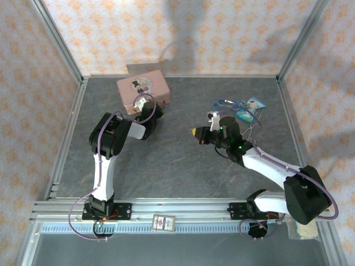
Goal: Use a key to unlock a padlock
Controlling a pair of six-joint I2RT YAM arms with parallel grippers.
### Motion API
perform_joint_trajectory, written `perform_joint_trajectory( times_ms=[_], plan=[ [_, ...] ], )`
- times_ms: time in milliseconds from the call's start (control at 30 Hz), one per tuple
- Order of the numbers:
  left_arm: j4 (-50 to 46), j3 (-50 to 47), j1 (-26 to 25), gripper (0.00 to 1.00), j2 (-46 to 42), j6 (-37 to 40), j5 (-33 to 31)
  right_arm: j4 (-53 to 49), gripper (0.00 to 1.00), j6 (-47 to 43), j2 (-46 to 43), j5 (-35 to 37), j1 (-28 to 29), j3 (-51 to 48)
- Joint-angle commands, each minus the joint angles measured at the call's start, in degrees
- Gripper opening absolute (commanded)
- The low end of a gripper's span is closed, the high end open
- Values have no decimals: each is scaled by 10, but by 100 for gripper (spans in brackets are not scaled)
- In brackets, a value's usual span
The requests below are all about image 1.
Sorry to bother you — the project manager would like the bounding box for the blue snack packet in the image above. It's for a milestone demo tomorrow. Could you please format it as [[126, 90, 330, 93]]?
[[235, 109, 255, 122]]

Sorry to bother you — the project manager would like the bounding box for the pink tin box with hasp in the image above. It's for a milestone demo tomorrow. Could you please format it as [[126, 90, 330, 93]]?
[[116, 69, 171, 115]]

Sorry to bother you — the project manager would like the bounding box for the light blue cartoon packet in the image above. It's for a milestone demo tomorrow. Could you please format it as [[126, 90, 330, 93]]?
[[246, 96, 267, 112]]

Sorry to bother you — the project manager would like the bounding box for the small printed card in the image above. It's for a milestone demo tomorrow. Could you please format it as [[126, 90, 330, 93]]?
[[151, 213, 177, 233]]

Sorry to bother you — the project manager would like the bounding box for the clear plastic bag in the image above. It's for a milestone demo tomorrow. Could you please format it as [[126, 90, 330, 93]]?
[[287, 218, 320, 241]]

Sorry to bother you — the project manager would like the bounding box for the blue lanyard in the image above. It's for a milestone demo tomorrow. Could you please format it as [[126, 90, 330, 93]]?
[[212, 99, 250, 112]]

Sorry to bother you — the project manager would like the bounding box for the aluminium profile frame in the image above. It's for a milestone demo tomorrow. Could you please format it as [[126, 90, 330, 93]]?
[[15, 0, 347, 266]]

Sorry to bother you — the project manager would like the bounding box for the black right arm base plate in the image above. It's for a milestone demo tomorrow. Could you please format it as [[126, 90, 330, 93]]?
[[228, 202, 252, 220]]

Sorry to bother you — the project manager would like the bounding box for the slotted grey cable duct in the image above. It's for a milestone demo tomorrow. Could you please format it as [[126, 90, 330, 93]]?
[[40, 223, 292, 234]]

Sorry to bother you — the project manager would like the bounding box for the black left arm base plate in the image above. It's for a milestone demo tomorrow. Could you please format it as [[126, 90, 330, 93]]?
[[82, 202, 133, 221]]

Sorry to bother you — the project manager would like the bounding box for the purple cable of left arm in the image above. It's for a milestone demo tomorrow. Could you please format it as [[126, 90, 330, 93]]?
[[68, 93, 156, 241]]

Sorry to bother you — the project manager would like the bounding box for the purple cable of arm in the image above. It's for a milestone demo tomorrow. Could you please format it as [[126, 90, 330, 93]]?
[[68, 93, 156, 241], [215, 108, 340, 241]]

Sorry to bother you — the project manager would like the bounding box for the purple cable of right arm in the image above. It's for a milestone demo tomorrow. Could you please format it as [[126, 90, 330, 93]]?
[[215, 108, 340, 241]]

